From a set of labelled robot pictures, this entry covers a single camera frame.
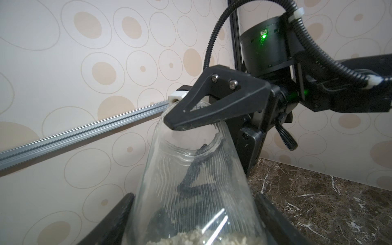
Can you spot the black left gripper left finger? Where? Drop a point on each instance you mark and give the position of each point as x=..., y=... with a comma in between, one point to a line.
x=111, y=229

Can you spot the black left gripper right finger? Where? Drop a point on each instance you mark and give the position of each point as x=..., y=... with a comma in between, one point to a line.
x=279, y=230

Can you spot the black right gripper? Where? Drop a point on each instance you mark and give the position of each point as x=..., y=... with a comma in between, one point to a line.
x=221, y=93

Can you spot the clear oatmeal jar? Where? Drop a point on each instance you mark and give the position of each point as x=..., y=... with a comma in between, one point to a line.
x=194, y=192

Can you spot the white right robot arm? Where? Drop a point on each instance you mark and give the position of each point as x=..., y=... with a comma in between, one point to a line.
x=283, y=66

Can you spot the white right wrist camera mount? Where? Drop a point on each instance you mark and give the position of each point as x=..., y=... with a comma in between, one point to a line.
x=179, y=94

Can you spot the aluminium frame rail left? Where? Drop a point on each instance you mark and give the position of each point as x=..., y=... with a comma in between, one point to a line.
x=17, y=156

